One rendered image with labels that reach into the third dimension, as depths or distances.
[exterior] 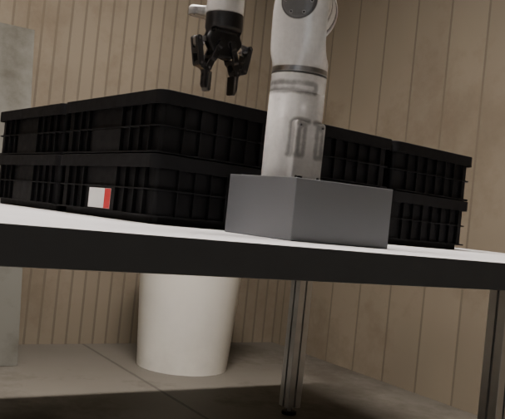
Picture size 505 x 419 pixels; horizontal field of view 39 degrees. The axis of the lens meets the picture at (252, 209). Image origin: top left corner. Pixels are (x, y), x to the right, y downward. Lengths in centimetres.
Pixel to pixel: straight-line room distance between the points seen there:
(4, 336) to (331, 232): 234
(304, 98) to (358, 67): 283
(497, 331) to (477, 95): 152
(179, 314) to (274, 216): 216
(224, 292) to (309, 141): 215
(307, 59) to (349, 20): 298
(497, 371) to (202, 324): 154
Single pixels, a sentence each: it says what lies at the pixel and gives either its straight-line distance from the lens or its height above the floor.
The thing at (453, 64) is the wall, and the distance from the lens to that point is 349.
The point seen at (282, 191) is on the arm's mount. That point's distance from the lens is 107.
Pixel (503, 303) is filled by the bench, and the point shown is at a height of 57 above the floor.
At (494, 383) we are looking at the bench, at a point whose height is 35.
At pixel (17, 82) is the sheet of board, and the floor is 123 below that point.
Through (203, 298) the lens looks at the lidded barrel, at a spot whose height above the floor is 35.
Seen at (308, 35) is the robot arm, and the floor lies 103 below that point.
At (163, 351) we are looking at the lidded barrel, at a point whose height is 10.
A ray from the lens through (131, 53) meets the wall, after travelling 387.
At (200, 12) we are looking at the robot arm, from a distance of 151.
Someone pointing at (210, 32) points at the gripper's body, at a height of 108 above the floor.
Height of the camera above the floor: 73
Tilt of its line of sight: 1 degrees up
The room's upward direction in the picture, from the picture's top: 6 degrees clockwise
